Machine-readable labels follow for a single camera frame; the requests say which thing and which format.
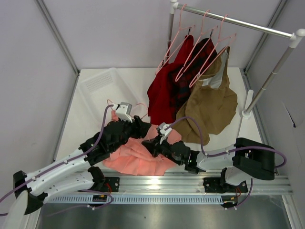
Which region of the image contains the pink pleated skirt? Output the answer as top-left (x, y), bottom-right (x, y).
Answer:
top-left (102, 125), bottom-right (177, 176)

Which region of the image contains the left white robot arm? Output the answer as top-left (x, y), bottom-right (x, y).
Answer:
top-left (3, 116), bottom-right (151, 229)

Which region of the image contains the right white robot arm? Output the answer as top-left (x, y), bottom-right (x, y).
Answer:
top-left (142, 137), bottom-right (275, 194)

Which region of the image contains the tan brown skirt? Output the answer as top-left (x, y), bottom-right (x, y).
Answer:
top-left (173, 47), bottom-right (238, 145)

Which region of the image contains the pink hanger with tan skirt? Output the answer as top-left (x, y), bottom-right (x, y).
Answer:
top-left (189, 14), bottom-right (237, 88)

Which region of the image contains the red black plaid skirt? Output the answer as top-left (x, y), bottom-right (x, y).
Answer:
top-left (170, 38), bottom-right (214, 113)

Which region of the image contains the pink hanger with red skirt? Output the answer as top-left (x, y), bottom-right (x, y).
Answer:
top-left (155, 0), bottom-right (196, 75)

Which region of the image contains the pink hanger with plaid skirt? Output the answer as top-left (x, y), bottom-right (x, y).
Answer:
top-left (173, 9), bottom-right (219, 83)

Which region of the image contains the white perforated plastic basket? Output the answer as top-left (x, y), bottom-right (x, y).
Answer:
top-left (78, 68), bottom-right (138, 119)

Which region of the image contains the white metal clothes rack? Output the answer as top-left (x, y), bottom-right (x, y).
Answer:
top-left (166, 0), bottom-right (305, 141)

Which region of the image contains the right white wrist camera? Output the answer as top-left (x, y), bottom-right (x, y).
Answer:
top-left (156, 123), bottom-right (172, 144)

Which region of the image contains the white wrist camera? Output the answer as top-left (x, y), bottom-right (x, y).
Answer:
top-left (112, 102), bottom-right (133, 123)
top-left (156, 123), bottom-right (172, 144)

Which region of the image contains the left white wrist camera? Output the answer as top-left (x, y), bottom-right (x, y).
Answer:
top-left (112, 102), bottom-right (133, 123)

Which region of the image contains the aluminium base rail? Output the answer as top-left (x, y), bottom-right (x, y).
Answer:
top-left (103, 167), bottom-right (293, 195)

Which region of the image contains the white slotted cable duct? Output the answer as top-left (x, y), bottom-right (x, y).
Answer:
top-left (49, 194), bottom-right (237, 205)

